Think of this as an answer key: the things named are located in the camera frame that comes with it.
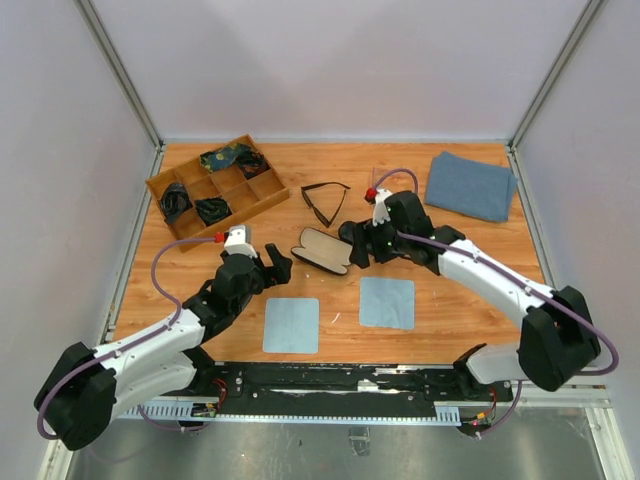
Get purple cable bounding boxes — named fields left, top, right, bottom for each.
left=374, top=168, right=621, bottom=441
left=37, top=234, right=224, bottom=464

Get left aluminium frame post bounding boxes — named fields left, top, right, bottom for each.
left=73, top=0, right=164, bottom=150

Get black sunglasses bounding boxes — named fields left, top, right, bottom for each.
left=300, top=181, right=351, bottom=228

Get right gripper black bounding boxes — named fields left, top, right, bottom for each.
left=349, top=214, right=409, bottom=269

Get blue patterned rolled tie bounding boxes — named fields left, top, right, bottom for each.
left=199, top=142, right=252, bottom=173

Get light blue cloth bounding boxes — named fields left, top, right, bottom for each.
left=359, top=277, right=415, bottom=330
left=262, top=298, right=320, bottom=354

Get right aluminium frame post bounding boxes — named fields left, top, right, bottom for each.
left=506, top=0, right=608, bottom=153

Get wooden divided organizer tray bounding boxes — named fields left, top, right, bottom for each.
left=141, top=134, right=291, bottom=253

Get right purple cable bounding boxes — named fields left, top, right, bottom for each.
left=374, top=168, right=621, bottom=441

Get aluminium front rail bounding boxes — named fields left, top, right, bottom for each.
left=64, top=357, right=614, bottom=427

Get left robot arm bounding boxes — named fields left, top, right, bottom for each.
left=34, top=243, right=293, bottom=451

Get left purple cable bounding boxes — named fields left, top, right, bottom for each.
left=37, top=234, right=224, bottom=464

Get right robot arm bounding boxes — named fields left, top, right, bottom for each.
left=339, top=189, right=601, bottom=400

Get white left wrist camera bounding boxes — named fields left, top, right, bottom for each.
left=214, top=225, right=258, bottom=259

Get folded blue towel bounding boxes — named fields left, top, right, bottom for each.
left=424, top=152, right=518, bottom=223

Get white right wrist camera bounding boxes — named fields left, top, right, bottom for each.
left=365, top=187, right=393, bottom=226

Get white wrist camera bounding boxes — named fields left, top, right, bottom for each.
left=214, top=225, right=258, bottom=259
left=365, top=187, right=393, bottom=226

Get aluminium frame post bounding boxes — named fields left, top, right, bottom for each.
left=506, top=0, right=608, bottom=153
left=73, top=0, right=164, bottom=150

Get black orange rolled tie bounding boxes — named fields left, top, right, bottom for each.
left=235, top=150, right=268, bottom=179

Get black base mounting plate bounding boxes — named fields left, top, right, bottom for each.
left=163, top=362, right=513, bottom=418

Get black striped rolled tie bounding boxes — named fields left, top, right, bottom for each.
left=160, top=182, right=193, bottom=225

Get black dotted rolled tie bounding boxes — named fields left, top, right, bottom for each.
left=195, top=197, right=231, bottom=226

